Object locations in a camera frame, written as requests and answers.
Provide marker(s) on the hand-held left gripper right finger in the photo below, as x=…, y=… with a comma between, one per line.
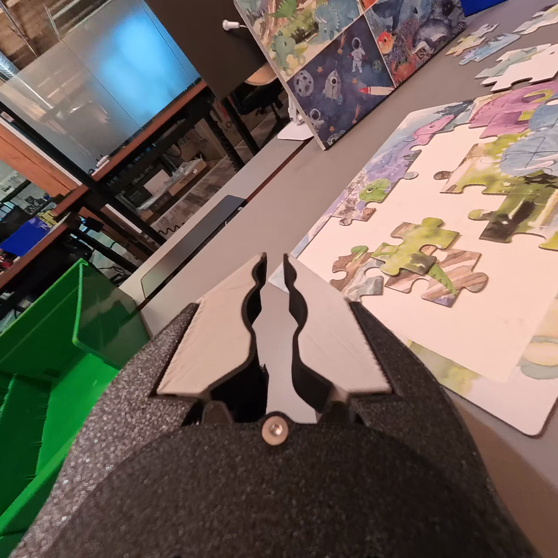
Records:
x=340, y=348

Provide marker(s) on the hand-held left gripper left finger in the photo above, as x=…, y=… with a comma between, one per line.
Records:
x=209, y=344

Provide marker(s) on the brown grey puzzle piece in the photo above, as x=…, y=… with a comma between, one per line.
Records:
x=348, y=270

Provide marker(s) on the dinosaur puzzle tray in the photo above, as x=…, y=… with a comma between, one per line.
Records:
x=457, y=314

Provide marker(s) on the green grass puzzle piece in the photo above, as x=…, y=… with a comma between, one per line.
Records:
x=414, y=244

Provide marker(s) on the green and brown puzzle piece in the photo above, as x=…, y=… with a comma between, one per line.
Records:
x=462, y=274

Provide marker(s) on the green dinosaur head puzzle piece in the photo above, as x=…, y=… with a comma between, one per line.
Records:
x=375, y=192

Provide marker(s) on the blue purple puzzle piece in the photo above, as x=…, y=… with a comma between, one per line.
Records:
x=392, y=159

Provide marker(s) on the group of assembled puzzle pieces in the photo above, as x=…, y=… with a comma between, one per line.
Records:
x=514, y=174

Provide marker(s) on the pile of puzzle pieces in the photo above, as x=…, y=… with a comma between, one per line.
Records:
x=518, y=69

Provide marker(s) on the grey desk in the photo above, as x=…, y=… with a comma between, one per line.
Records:
x=314, y=183

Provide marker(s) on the black flat pad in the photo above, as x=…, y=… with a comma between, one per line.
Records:
x=196, y=235

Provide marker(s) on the green plastic bin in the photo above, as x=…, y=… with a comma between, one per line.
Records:
x=35, y=436

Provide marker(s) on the large printed cardboard box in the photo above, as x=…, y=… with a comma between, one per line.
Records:
x=196, y=139

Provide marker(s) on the blue crate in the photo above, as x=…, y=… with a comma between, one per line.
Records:
x=22, y=237

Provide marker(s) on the brown wooden table top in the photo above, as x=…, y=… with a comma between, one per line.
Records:
x=148, y=130

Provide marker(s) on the white stand base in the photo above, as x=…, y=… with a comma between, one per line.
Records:
x=296, y=130

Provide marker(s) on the pink dinosaur head puzzle piece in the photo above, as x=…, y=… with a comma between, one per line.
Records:
x=431, y=130

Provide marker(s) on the colourful puzzle box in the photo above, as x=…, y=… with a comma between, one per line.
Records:
x=340, y=65

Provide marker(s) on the frosted glass partition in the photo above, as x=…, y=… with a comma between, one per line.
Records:
x=109, y=65

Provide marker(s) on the black panel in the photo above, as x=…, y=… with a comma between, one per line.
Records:
x=205, y=43

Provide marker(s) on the blue plastic bin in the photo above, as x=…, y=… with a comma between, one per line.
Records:
x=479, y=6

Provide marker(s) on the black metal table frame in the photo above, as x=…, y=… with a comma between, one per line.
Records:
x=224, y=130

